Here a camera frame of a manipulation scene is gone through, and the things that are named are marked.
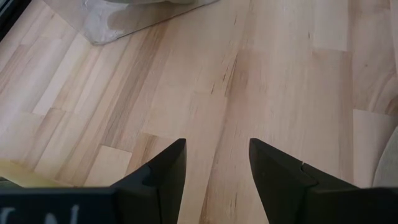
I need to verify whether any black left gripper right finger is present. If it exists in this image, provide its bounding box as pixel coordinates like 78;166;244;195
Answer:
248;138;362;224

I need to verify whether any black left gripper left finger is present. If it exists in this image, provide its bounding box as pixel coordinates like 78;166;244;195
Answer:
111;138;188;224

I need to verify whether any black table frame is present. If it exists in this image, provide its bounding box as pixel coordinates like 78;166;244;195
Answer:
0;0;32;42

